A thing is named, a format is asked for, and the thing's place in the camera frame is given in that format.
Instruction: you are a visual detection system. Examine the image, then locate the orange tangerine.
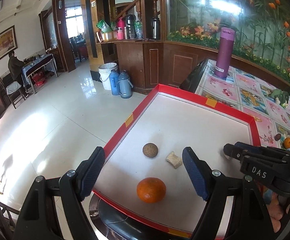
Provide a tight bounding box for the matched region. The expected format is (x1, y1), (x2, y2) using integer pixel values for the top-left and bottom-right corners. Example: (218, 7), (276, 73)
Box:
(283, 137), (290, 149)
(136, 177), (166, 204)

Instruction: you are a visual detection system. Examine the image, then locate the dark red jujube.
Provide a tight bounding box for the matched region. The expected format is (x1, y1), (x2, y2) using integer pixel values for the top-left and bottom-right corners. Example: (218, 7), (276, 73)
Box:
(274, 133), (282, 141)

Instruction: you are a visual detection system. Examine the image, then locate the right hand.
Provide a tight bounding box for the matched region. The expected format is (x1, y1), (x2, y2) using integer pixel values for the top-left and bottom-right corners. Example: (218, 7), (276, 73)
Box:
(257, 183), (290, 233)

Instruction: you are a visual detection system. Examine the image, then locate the brown round longan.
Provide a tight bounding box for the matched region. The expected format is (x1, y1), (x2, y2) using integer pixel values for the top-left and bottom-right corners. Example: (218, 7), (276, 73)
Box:
(142, 142), (159, 158)

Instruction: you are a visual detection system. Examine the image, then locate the red white tray box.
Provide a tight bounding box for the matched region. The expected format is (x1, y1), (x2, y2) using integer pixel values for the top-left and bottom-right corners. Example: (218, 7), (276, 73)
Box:
(93, 85), (260, 238)

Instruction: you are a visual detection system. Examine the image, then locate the colourful fruit tablecloth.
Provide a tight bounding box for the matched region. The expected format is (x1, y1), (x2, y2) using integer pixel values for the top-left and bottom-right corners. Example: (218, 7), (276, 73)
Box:
(195, 59), (290, 150)

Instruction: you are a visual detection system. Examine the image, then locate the green vegetable toy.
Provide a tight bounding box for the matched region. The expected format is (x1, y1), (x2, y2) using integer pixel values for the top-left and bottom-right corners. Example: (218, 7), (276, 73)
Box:
(270, 89), (289, 109)

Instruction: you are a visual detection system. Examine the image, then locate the grey blue thermos jug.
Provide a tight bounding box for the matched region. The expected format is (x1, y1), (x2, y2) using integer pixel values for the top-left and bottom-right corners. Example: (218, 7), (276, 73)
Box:
(118, 70), (133, 99)

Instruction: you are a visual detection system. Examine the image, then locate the purple thermos bottle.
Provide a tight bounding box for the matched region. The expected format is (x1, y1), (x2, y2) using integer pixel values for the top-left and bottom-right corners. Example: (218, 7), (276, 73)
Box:
(214, 27), (236, 79)

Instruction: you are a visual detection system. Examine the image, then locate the white plastic bucket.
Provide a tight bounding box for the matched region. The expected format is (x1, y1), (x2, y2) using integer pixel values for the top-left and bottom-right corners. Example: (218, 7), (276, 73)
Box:
(98, 62), (117, 90)

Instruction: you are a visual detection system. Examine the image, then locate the wooden cabinet counter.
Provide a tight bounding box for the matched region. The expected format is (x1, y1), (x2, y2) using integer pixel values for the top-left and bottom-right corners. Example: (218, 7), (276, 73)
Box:
(99, 40), (214, 94)

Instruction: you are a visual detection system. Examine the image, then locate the side table with cloth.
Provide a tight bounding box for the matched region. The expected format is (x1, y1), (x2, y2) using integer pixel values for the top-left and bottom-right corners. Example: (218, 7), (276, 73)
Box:
(22, 54), (58, 94)

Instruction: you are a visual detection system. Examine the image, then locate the seated person dark jacket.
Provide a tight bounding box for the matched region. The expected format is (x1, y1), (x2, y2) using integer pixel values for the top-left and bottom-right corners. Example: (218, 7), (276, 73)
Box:
(8, 50), (25, 85)

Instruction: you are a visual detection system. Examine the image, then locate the green bag on counter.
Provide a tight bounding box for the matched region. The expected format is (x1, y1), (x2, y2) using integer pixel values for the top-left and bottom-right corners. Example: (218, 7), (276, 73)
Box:
(96, 20), (112, 33)

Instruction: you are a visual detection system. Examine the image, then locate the pink bottle on counter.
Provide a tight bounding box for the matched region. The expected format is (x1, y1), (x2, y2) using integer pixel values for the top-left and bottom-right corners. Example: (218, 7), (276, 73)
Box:
(117, 17), (125, 40)

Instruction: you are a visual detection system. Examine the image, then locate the black thermos on counter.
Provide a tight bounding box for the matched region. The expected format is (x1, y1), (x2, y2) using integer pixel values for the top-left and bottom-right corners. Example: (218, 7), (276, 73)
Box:
(124, 14), (136, 39)

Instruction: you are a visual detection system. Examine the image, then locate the framed wall painting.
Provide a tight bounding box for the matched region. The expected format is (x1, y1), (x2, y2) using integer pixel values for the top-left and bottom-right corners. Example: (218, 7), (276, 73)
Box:
(0, 25), (18, 60)

